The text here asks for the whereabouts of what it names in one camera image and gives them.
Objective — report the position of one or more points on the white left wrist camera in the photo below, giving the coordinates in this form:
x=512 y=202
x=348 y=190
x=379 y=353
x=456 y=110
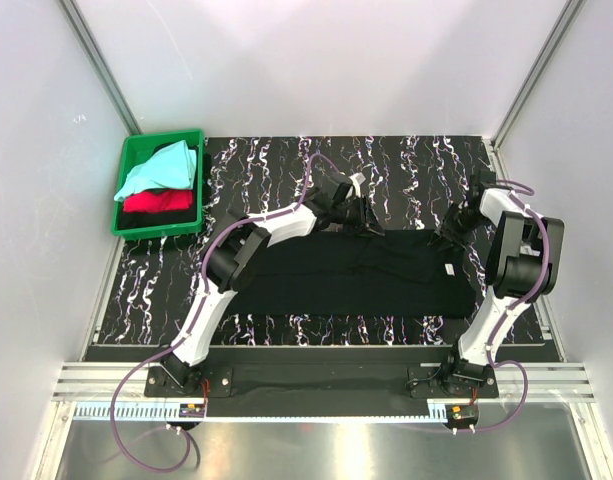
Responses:
x=357 y=180

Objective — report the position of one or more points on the white slotted cable duct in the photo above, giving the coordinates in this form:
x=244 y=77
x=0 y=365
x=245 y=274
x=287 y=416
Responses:
x=176 y=411

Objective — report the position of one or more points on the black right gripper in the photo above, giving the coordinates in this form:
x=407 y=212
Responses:
x=453 y=239

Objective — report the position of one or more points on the right aluminium corner post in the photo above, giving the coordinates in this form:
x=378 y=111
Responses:
x=554 y=39

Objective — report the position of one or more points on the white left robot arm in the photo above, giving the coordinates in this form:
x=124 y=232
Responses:
x=232 y=255

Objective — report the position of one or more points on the light blue t shirt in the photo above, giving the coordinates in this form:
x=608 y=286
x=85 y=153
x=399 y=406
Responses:
x=172 y=167

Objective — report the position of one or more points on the black folded shirt in bin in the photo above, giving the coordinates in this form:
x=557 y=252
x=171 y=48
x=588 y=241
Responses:
x=134 y=220

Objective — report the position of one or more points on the aluminium corner post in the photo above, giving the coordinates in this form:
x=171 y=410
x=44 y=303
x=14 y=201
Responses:
x=95 y=56
x=554 y=39

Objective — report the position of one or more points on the aluminium frame rail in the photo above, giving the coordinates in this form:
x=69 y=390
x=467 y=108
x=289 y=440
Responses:
x=83 y=381

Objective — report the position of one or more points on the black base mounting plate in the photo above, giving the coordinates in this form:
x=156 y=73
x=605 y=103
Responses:
x=345 y=378

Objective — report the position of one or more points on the green plastic bin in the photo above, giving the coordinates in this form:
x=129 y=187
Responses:
x=138 y=149

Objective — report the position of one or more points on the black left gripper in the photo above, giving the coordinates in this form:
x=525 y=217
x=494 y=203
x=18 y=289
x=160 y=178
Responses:
x=365 y=222

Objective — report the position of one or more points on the black t shirt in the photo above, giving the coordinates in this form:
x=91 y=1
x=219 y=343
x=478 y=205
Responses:
x=401 y=273

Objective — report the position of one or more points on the red t shirt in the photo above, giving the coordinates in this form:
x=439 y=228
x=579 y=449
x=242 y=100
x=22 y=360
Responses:
x=158 y=201

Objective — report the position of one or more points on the left aluminium corner post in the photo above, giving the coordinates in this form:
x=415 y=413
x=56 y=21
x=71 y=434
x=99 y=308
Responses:
x=95 y=56

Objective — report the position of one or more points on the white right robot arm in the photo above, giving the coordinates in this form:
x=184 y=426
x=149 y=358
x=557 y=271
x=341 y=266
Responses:
x=521 y=267

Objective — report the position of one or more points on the black marble pattern mat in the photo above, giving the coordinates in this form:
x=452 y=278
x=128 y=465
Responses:
x=410 y=181

